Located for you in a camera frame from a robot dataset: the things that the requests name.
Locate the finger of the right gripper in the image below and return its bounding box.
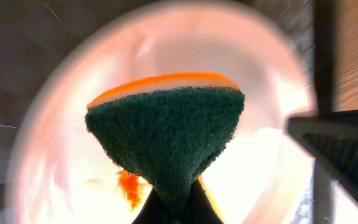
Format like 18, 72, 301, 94
287, 110, 358, 203

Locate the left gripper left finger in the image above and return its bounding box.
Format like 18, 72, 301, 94
132, 189, 167, 224

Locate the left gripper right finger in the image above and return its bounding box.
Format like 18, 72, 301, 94
186, 179, 223, 224

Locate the green and yellow sponge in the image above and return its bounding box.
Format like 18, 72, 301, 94
85, 72, 245, 216

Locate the white plate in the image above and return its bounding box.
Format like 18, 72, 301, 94
5, 1, 315, 223

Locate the brown plastic serving tray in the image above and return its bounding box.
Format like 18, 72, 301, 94
0, 1, 145, 185

